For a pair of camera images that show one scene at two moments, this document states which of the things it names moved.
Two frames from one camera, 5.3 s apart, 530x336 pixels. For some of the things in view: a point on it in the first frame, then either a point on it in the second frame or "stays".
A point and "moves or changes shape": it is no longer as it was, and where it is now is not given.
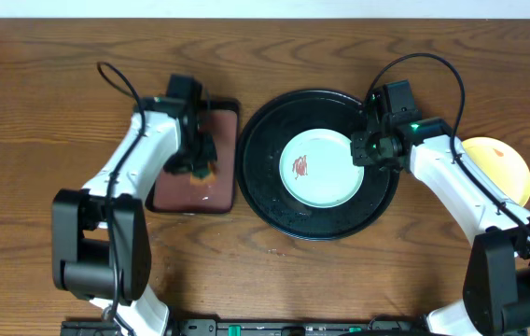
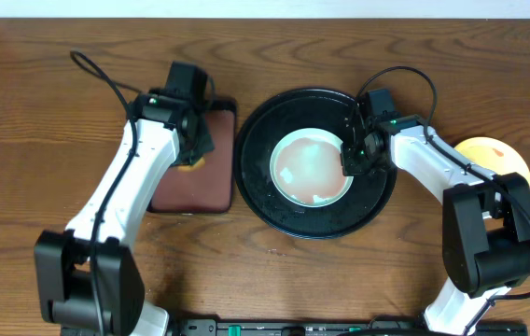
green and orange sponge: x=203 y=178 moves or changes shape
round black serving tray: x=265 y=133 stays
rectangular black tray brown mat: x=175 y=192 stays
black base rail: x=299 y=327 stays
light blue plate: x=315 y=169 moves or changes shape
